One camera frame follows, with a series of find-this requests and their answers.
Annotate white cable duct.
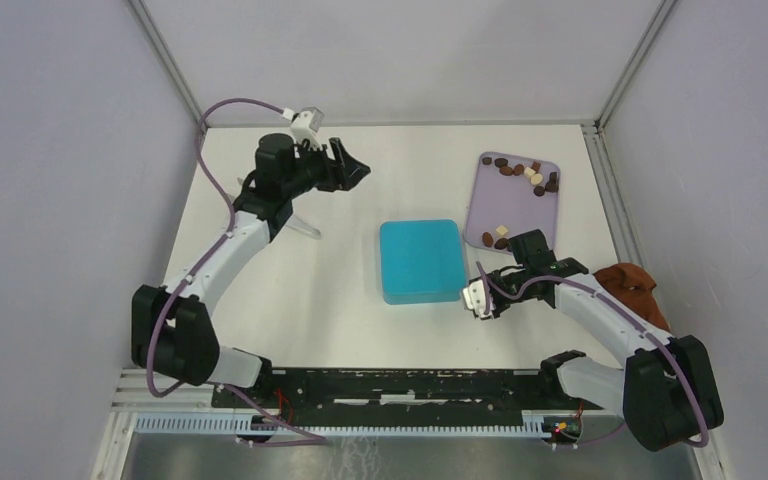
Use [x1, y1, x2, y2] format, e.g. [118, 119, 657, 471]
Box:
[134, 413, 550, 439]

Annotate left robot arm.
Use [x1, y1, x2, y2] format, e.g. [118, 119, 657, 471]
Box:
[131, 133, 371, 408]

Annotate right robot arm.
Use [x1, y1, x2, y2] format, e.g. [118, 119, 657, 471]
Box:
[462, 230, 724, 452]

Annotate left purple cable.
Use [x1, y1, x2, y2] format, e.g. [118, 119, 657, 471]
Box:
[144, 97, 329, 448]

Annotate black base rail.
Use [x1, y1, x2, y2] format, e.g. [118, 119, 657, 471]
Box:
[245, 368, 599, 427]

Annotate metal tongs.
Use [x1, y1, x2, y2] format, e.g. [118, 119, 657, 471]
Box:
[285, 214, 322, 240]

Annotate lilac plastic tray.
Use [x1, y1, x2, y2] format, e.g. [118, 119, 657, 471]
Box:
[463, 151, 561, 251]

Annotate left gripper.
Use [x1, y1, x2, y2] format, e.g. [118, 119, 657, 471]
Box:
[284, 138, 370, 199]

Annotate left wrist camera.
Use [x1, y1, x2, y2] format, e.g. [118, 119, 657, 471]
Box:
[282, 107, 324, 149]

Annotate brown cloth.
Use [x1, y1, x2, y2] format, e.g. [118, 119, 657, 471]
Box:
[594, 262, 670, 331]

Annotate teal tin lid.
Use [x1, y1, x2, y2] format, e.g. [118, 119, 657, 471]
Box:
[379, 219, 467, 305]

